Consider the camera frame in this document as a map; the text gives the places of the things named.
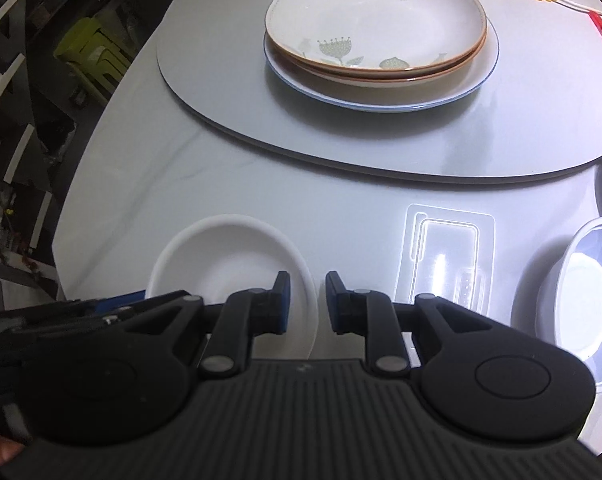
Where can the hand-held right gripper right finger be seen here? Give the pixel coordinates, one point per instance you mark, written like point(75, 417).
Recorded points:
point(333, 305)

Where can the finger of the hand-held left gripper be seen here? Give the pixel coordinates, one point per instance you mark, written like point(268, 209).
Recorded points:
point(121, 300)

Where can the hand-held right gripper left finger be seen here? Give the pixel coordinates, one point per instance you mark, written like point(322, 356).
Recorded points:
point(282, 305)

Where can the small white dish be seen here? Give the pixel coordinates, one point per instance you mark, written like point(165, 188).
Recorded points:
point(221, 255)

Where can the white plate with red flower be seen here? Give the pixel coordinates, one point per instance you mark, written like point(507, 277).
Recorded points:
point(381, 97)

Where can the cream plate with brown rim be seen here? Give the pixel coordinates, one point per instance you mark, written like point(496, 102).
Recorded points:
point(446, 68)

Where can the cream plate with grey flowers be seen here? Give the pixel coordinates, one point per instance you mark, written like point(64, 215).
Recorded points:
point(376, 15)

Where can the clear plastic tray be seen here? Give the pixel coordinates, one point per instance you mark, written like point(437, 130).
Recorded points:
point(446, 245)

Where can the grey round turntable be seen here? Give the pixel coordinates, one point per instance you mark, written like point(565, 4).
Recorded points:
point(331, 140)

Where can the white slatted rack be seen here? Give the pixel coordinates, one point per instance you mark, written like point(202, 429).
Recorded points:
point(20, 152)

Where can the stack of green stools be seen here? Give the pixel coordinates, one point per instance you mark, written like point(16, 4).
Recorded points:
point(88, 45)

